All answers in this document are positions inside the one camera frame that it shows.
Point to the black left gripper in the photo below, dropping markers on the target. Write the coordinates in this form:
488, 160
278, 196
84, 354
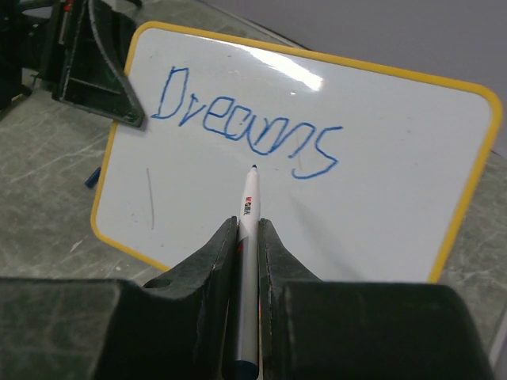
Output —
79, 48

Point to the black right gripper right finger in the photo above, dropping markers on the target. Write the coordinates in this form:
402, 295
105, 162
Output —
316, 329

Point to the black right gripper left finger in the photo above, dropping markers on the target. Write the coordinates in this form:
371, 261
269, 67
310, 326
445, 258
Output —
170, 328

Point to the white marker pen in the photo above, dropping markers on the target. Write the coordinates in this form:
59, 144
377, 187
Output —
241, 345

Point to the blue marker cap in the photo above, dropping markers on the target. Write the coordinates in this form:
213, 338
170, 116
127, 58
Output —
93, 179

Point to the yellow framed small whiteboard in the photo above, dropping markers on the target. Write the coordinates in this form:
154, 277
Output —
366, 171

